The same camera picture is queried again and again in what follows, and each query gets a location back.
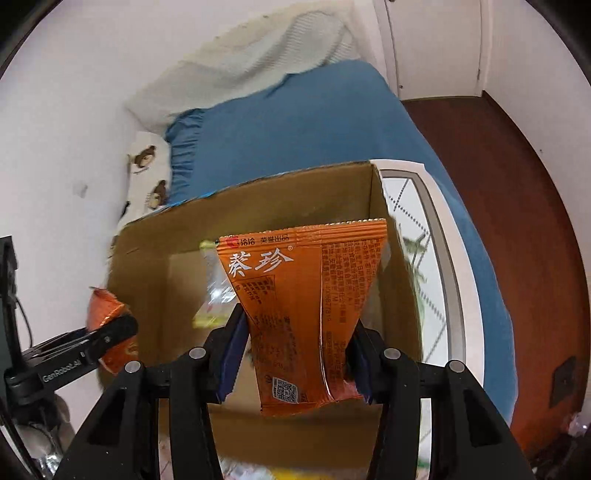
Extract beige headboard cushion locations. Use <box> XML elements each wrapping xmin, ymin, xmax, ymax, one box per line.
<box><xmin>124</xmin><ymin>11</ymin><xmax>361</xmax><ymax>134</ymax></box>

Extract orange snack packet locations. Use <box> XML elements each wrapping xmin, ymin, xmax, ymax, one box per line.
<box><xmin>218</xmin><ymin>219</ymin><xmax>389</xmax><ymax>417</ymax></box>
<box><xmin>88</xmin><ymin>286</ymin><xmax>140</xmax><ymax>374</ymax></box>

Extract bear print pillow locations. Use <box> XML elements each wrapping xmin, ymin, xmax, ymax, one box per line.
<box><xmin>124</xmin><ymin>131</ymin><xmax>175</xmax><ymax>219</ymax></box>

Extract pile of assorted snacks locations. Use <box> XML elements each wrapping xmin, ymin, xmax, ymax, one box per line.
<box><xmin>193</xmin><ymin>239</ymin><xmax>242</xmax><ymax>329</ymax></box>

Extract white door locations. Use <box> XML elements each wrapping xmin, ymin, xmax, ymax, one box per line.
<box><xmin>373</xmin><ymin>0</ymin><xmax>491</xmax><ymax>100</ymax></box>

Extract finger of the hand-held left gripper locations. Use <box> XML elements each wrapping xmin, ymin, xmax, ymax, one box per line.
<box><xmin>28</xmin><ymin>315</ymin><xmax>139</xmax><ymax>370</ymax></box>

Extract cardboard box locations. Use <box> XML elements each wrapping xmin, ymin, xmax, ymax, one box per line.
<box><xmin>107</xmin><ymin>160</ymin><xmax>432</xmax><ymax>468</ymax></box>

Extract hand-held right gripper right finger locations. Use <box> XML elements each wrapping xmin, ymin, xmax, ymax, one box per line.
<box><xmin>344</xmin><ymin>322</ymin><xmax>536</xmax><ymax>480</ymax></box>

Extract blue bed sheet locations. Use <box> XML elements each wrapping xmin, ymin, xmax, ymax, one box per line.
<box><xmin>164</xmin><ymin>59</ymin><xmax>514</xmax><ymax>426</ymax></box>

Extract white diamond pattern blanket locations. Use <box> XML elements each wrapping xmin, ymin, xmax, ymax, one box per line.
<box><xmin>372</xmin><ymin>159</ymin><xmax>484</xmax><ymax>480</ymax></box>

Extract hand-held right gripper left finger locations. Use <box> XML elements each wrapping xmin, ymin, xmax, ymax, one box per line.
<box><xmin>53</xmin><ymin>304</ymin><xmax>253</xmax><ymax>480</ymax></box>

